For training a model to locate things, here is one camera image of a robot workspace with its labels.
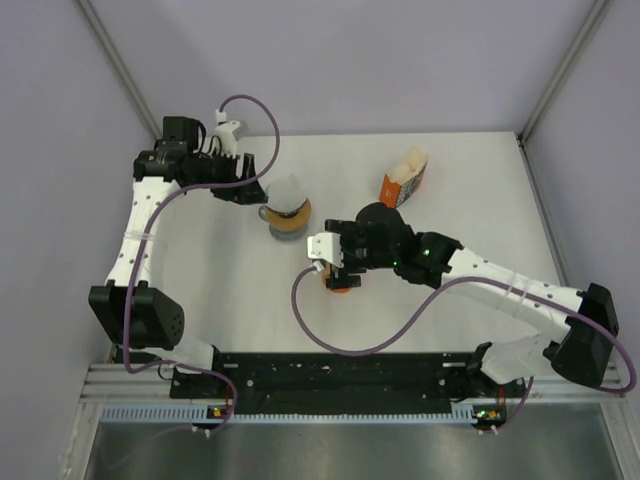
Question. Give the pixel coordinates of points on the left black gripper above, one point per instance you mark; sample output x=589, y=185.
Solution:
x=248, y=193

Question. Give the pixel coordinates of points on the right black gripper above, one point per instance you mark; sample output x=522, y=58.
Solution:
x=345, y=276

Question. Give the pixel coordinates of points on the white paper coffee filter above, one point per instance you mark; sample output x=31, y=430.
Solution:
x=286, y=194

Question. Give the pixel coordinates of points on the orange coffee filter box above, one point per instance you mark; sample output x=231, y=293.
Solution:
x=402, y=181

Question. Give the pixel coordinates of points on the orange liquid glass beaker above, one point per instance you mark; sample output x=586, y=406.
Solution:
x=341, y=289

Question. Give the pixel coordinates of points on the clear glass server jug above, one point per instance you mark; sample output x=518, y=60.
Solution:
x=279, y=234

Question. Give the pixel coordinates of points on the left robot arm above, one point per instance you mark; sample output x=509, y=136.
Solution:
x=131, y=305

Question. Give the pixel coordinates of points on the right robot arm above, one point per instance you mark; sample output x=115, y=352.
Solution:
x=574, y=328

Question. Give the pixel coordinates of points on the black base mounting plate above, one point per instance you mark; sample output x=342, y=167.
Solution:
x=330, y=384

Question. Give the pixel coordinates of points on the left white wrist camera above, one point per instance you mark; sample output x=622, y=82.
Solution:
x=228, y=132

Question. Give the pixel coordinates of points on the aluminium front rail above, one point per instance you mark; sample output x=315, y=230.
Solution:
x=111, y=383

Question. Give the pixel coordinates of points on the grey slotted cable duct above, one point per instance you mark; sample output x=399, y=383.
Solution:
x=203, y=414

